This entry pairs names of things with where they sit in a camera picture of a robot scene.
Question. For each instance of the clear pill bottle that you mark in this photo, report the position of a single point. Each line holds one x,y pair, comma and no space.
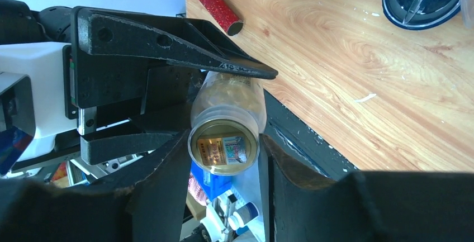
227,117

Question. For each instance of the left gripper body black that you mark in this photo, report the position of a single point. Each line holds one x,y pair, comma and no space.
115,88

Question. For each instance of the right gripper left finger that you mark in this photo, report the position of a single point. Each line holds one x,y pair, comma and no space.
143,201

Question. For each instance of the red glitter tube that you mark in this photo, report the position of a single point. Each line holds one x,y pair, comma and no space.
225,17

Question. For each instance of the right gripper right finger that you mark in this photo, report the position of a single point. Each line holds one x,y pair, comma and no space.
300,204

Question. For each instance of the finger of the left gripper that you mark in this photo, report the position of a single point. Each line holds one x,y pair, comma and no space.
188,42
133,137

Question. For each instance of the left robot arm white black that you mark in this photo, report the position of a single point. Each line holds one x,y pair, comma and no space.
32,43

